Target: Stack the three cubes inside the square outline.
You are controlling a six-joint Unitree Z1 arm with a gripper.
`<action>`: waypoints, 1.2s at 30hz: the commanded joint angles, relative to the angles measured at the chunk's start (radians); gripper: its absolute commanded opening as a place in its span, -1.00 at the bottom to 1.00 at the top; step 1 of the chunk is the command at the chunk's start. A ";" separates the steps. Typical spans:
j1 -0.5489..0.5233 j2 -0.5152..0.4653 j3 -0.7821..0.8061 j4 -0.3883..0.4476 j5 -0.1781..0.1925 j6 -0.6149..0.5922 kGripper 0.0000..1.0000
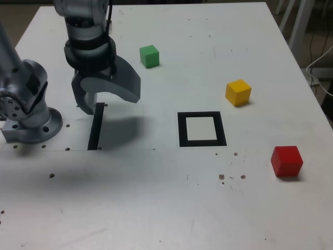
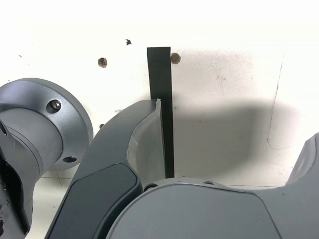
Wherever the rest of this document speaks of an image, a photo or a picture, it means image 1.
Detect white furniture legs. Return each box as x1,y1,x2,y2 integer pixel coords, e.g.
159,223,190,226
274,0,325,62

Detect black tape square outline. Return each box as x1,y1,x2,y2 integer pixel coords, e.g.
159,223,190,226
177,111,227,148

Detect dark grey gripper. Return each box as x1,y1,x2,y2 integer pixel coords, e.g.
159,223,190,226
71,55,143,116

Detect white furniture foot bar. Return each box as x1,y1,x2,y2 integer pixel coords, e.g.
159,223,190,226
301,67,333,79

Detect black tape strip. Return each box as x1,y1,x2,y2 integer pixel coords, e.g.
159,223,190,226
87,102,105,151

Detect yellow cube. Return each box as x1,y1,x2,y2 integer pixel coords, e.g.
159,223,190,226
225,79,252,107

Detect red cube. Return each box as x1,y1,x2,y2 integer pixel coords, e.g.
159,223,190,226
270,145,304,178

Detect green cube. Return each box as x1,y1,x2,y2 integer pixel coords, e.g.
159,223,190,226
139,44,160,69

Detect white cable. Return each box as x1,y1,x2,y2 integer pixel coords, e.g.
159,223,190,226
305,46,333,96

